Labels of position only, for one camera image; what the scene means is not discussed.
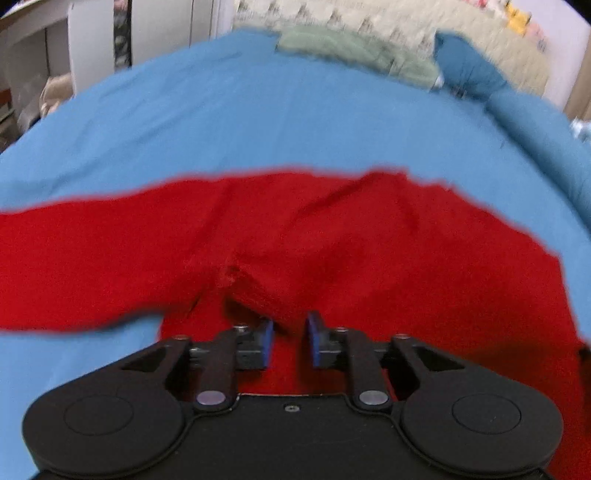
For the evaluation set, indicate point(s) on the blue bed sheet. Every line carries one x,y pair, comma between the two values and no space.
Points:
235,107

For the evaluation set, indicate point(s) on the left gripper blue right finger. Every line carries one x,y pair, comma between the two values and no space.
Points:
353,353

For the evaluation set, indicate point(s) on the beige bag on floor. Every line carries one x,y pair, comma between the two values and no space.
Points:
57,90

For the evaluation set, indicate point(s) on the blue rolled duvet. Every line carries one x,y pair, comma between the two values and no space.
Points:
544,133

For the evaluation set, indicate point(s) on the light blue blanket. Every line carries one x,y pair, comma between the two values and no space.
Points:
581,129

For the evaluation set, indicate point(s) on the red knit sweater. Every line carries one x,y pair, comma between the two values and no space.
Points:
378,253

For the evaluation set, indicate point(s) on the cream quilted headboard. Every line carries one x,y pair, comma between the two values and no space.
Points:
414,25

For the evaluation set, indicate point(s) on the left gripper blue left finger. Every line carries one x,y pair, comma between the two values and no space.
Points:
241,348

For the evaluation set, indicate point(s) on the plush toys on headboard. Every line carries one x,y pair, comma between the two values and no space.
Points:
515,19

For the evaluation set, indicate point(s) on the white grey wardrobe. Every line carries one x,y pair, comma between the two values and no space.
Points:
143,30

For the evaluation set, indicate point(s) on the dark blue pillow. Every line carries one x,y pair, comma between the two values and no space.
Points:
465,70

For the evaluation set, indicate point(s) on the green pillow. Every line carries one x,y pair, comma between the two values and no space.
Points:
372,53

